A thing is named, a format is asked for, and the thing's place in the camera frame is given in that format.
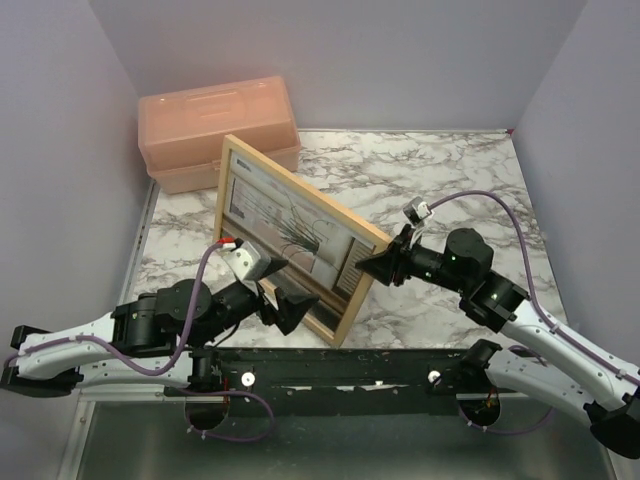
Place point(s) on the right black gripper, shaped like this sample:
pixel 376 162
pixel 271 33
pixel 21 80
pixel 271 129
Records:
pixel 393 263

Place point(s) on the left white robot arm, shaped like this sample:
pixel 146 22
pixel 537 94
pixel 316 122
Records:
pixel 168 338

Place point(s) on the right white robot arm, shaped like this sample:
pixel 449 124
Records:
pixel 581 379

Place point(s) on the pink translucent plastic box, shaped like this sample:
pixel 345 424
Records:
pixel 180 134

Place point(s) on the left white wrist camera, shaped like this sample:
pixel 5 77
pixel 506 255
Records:
pixel 247 262

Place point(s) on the plant photo with backing board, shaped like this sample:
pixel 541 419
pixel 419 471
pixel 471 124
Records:
pixel 295 235

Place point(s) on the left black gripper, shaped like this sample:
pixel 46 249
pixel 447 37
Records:
pixel 292 309

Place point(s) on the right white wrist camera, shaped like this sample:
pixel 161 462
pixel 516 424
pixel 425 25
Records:
pixel 418 212

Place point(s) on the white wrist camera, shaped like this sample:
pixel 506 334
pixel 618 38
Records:
pixel 418 212
pixel 247 262

